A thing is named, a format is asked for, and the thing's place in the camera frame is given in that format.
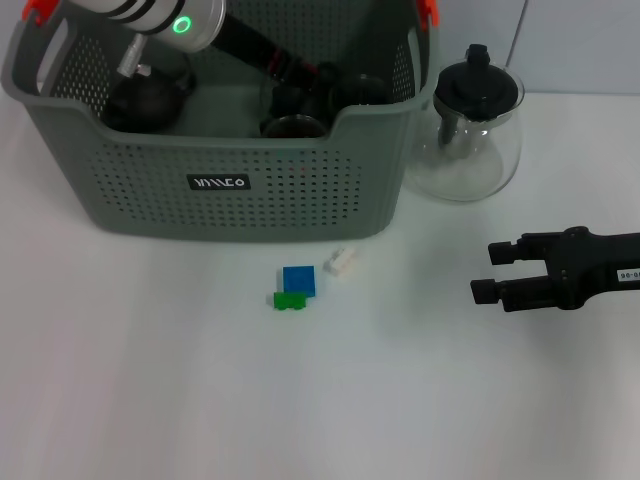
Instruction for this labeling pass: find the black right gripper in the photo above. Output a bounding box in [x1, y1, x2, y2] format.
[469, 225, 640, 315]

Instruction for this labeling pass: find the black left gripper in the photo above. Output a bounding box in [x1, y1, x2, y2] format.
[208, 13, 322, 102]

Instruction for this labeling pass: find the grey-green perforated storage bin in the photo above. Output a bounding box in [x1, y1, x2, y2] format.
[0, 0, 444, 246]

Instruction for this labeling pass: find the clear glass teapot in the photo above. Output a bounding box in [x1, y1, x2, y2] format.
[403, 43, 526, 203]

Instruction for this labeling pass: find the black clay teapot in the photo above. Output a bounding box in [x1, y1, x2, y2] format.
[102, 62, 197, 134]

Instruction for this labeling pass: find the white toy brick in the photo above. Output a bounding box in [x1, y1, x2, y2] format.
[322, 246, 359, 277]

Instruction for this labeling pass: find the black glass teapot lid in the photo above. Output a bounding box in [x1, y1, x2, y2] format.
[432, 43, 521, 147]

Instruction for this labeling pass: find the blue square flat brick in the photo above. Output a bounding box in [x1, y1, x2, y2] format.
[282, 264, 317, 297]

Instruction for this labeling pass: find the green toy brick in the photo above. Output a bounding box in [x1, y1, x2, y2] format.
[272, 291, 308, 312]

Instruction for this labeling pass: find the orange bin handle clip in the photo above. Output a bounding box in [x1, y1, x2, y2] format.
[22, 0, 60, 26]
[416, 0, 442, 30]

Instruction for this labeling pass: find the left arm cable with plug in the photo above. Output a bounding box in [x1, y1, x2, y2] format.
[116, 33, 155, 80]

